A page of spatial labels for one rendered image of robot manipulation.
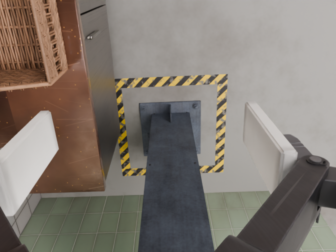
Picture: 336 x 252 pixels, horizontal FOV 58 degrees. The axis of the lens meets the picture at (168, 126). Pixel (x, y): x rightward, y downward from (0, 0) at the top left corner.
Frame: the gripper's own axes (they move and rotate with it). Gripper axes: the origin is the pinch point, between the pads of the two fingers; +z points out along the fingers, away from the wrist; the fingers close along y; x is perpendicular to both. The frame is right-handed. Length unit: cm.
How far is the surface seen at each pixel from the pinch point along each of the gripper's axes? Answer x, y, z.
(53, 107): -24, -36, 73
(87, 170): -48, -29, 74
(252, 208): -105, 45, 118
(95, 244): -105, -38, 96
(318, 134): -68, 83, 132
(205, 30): -9, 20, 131
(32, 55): -7, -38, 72
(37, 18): 4, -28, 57
